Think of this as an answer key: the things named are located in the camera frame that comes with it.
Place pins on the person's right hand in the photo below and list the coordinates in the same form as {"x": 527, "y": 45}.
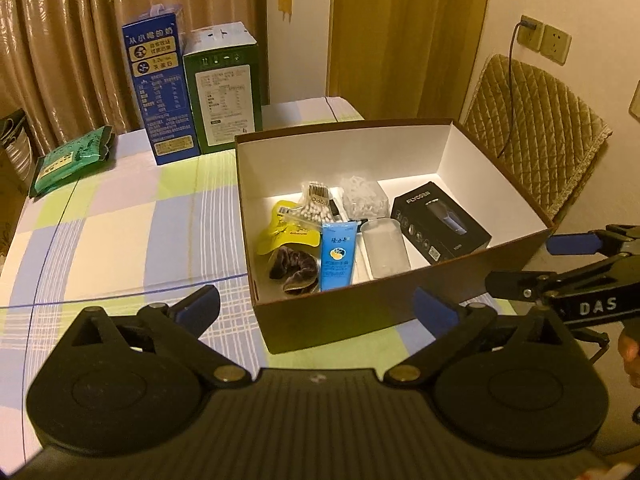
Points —
{"x": 632, "y": 357}

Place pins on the checked tablecloth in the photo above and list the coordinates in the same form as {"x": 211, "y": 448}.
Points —
{"x": 125, "y": 230}

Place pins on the white toothbrush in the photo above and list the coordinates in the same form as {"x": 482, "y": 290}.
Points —
{"x": 336, "y": 210}

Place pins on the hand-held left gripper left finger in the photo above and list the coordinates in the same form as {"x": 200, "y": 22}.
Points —
{"x": 200, "y": 306}

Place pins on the cotton swab bag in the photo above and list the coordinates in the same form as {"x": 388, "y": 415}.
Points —
{"x": 315, "y": 205}

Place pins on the green packet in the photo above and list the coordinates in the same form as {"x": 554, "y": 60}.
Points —
{"x": 70, "y": 157}

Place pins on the black product box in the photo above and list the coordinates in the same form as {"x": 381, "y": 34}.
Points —
{"x": 440, "y": 225}

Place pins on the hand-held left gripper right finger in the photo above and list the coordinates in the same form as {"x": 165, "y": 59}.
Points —
{"x": 436, "y": 311}

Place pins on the quilted chair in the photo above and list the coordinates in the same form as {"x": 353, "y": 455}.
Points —
{"x": 535, "y": 130}

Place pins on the blue carton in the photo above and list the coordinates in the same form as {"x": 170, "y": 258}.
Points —
{"x": 160, "y": 85}

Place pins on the wall socket plate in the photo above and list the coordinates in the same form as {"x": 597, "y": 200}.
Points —
{"x": 531, "y": 37}
{"x": 557, "y": 44}

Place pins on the yellow pouch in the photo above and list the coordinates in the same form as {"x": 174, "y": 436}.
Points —
{"x": 282, "y": 232}

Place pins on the clear plastic cup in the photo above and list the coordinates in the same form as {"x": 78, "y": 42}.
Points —
{"x": 385, "y": 252}

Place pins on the dark velvet scrunchie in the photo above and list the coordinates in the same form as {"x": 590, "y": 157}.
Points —
{"x": 295, "y": 270}

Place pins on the brown cardboard box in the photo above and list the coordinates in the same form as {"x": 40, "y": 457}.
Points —
{"x": 350, "y": 316}

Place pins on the blue toothpaste tube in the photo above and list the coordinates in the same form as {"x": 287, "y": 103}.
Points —
{"x": 337, "y": 260}

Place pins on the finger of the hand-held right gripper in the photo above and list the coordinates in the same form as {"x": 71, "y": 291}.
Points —
{"x": 572, "y": 245}
{"x": 520, "y": 285}

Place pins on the beige curtain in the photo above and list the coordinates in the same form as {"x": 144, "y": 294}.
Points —
{"x": 75, "y": 35}

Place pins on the green carton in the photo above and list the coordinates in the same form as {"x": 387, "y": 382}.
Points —
{"x": 225, "y": 90}

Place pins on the charger plug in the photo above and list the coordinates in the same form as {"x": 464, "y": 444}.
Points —
{"x": 531, "y": 24}

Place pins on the clear floss pick box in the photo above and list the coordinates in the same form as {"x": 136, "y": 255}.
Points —
{"x": 365, "y": 197}

